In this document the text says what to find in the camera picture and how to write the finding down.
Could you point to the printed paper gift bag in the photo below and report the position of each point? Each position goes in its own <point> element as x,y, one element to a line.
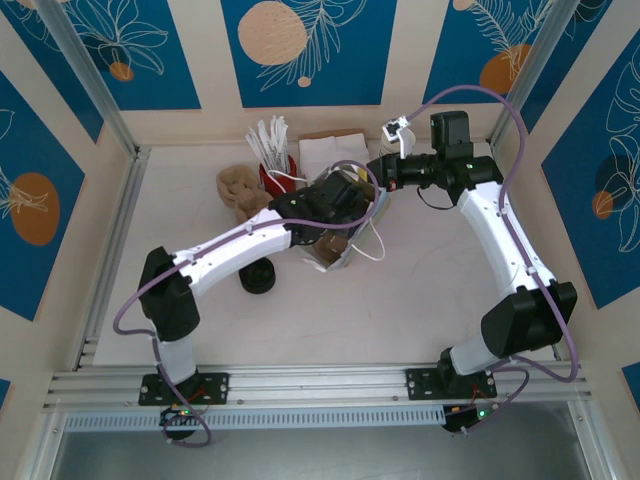
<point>381,210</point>

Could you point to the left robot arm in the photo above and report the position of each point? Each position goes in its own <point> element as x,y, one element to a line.
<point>225,250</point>

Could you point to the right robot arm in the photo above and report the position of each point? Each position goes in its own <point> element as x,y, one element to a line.
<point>495,235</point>

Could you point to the white napkin stack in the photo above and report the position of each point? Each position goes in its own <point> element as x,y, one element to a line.
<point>350,145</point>
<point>312,155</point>

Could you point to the red straw container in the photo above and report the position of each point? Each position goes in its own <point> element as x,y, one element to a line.
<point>264,177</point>

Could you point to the cardboard napkin box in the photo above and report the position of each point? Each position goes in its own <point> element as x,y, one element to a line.
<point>330,134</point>

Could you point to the stack of pulp cup carriers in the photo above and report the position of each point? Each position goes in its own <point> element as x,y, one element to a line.
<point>240,190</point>

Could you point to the black cup lid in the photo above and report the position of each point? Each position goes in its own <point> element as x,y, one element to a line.
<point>257,282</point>

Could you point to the black controller board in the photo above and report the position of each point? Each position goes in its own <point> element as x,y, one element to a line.
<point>180,419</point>
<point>460,420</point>

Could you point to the grey metal shelf panel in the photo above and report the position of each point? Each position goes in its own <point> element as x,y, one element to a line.
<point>320,455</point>

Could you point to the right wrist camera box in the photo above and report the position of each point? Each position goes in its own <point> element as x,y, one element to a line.
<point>402,140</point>

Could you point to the aluminium frame post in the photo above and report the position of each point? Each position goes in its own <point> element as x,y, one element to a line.
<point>90,75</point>
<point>535,75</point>

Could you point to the aluminium mounting rail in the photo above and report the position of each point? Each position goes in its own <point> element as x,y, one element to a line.
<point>320,380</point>

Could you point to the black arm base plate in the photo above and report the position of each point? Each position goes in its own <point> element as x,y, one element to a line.
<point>215,387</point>
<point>422,384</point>

